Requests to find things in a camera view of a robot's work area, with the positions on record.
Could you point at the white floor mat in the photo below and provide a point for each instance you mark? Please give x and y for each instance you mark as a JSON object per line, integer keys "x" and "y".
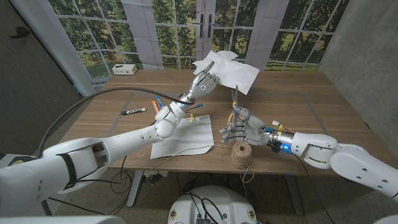
{"x": 3, "y": 160}

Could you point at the blue marker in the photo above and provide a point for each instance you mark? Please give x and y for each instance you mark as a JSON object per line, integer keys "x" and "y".
{"x": 160, "y": 101}

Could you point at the yellow black insole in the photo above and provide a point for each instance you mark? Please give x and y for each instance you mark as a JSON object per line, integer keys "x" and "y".
{"x": 18, "y": 161}

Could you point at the white power strip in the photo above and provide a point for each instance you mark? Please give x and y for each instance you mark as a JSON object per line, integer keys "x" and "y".
{"x": 124, "y": 69}

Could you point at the printed window backdrop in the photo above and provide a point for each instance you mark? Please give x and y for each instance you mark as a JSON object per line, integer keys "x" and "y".
{"x": 99, "y": 46}

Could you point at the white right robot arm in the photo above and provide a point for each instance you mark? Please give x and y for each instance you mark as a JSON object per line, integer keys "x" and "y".
{"x": 357, "y": 165}

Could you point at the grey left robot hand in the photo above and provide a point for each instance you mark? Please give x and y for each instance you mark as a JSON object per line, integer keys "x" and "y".
{"x": 202, "y": 87}

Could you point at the orange marker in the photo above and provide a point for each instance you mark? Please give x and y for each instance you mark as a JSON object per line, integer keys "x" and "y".
{"x": 155, "y": 106}

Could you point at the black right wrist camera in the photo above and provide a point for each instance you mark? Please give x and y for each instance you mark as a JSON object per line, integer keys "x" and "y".
{"x": 275, "y": 146}

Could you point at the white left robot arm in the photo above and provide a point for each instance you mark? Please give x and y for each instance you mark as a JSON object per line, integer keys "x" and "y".
{"x": 93, "y": 155}

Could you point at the metal table leg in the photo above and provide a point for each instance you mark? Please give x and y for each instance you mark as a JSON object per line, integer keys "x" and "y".
{"x": 134, "y": 189}
{"x": 293, "y": 196}

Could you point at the brown twine ball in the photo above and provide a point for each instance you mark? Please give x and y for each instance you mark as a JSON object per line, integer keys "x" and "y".
{"x": 241, "y": 155}

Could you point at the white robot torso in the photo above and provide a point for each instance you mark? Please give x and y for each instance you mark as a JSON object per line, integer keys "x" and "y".
{"x": 230, "y": 202}

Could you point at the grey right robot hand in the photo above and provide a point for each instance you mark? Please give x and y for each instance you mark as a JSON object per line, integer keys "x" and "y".
{"x": 253, "y": 132}

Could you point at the black dry erase marker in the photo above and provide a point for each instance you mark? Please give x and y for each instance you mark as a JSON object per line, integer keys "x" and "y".
{"x": 133, "y": 111}

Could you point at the white paper sheet with slits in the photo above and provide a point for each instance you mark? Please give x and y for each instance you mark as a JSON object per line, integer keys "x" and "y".
{"x": 192, "y": 137}

